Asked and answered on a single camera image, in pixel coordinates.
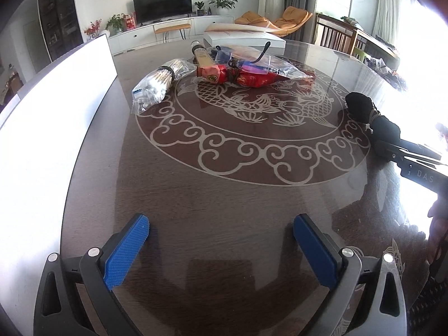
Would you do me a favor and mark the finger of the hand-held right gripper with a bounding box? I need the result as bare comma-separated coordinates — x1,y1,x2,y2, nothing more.
372,139,409,164
399,138,443,158

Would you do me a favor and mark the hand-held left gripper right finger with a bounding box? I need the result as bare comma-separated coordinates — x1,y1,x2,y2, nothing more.
293,213,408,336

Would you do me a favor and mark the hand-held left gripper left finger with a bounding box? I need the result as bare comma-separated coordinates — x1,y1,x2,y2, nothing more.
33,213,150,336

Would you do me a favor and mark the person's right hand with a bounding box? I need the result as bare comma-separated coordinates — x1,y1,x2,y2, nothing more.
428,196,448,267

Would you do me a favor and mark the cluttered side table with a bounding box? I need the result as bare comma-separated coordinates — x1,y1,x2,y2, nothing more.
353,28,410,88

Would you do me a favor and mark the wooden dining chair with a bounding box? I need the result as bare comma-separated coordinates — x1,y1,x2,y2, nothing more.
315,13,358,55

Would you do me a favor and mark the clear bag with blue items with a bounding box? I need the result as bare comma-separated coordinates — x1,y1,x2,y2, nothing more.
210,44,316,81

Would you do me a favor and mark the white panel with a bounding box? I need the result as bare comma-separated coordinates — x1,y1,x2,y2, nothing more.
0,34,118,263

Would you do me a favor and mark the red patterned pouch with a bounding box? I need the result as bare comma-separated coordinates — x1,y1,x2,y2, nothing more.
227,68,281,88

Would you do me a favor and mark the orange lounge chair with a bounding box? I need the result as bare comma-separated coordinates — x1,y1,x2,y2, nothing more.
234,6,313,38

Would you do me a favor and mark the plastic bag of white sticks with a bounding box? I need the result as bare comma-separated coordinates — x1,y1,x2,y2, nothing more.
130,59,197,114

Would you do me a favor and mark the white flat box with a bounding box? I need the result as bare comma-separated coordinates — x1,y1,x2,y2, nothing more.
204,24,286,49

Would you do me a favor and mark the gold bottle with silver cap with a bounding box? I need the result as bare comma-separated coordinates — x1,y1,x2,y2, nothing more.
190,40,219,74

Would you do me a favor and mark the white television cabinet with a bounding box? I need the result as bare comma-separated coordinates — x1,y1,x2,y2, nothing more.
107,15,234,55

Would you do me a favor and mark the large leafy potted plant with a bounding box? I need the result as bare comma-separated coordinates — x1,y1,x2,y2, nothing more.
209,0,239,16

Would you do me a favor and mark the red flower arrangement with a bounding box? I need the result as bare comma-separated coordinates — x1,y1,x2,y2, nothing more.
85,19,103,39

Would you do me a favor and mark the wooden stool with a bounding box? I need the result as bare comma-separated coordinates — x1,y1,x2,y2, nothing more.
154,23,192,43

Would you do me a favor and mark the green potted plant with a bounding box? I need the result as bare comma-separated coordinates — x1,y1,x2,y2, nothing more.
105,13,127,35

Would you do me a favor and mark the dark display cabinet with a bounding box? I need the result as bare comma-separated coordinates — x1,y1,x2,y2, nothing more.
37,0,85,62

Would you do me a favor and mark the black television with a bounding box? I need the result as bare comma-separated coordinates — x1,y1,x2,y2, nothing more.
133,0,193,25

